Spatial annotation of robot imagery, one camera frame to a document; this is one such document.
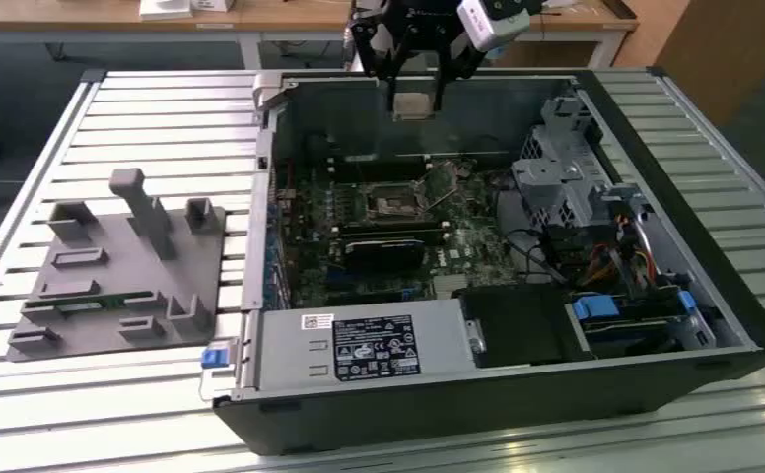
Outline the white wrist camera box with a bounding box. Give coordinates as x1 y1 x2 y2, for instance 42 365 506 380
456 0 532 53

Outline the blue case latch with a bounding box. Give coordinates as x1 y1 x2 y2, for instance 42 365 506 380
202 344 238 371

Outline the silver case handle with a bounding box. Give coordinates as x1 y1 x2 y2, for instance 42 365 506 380
250 71 294 113

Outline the wooden cabinet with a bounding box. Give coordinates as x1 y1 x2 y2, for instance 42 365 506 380
613 0 765 128

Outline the green motherboard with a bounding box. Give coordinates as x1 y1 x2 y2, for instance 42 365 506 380
270 157 528 311

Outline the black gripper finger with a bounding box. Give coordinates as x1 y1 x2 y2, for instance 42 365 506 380
431 44 494 113
348 18 419 114

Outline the orange yellow wire bundle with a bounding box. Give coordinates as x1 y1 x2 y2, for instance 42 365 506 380
578 236 662 293

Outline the green RAM stick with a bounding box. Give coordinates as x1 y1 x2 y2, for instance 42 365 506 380
24 292 155 315

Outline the black graphics card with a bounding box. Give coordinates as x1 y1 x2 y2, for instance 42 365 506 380
340 238 428 273

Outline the black cable inside case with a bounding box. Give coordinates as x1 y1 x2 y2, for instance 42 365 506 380
499 227 573 286

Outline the metal socket cover frame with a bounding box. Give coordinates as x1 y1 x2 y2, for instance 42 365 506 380
415 160 471 211

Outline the silver metal disk cage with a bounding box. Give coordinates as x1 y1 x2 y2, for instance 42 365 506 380
510 96 642 234

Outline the silver square CPU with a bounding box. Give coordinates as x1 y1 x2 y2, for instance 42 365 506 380
392 91 438 122

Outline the black open PC case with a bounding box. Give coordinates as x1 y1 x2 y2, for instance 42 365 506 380
211 67 765 457

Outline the wooden desk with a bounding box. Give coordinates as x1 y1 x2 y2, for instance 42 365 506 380
0 0 641 71

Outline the black installed RAM stick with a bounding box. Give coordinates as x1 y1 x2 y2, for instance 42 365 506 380
336 222 442 235
339 230 442 243

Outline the grey power supply unit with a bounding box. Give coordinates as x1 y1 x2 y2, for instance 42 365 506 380
248 299 475 396

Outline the CPU socket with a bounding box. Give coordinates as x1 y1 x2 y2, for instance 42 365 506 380
362 181 434 222

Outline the grey parts rack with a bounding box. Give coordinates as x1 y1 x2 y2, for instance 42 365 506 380
4 167 231 365

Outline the small silver heat sink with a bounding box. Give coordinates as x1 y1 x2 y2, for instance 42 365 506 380
431 274 475 298

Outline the black drive bay block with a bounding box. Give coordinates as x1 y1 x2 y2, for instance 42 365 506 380
455 285 597 370

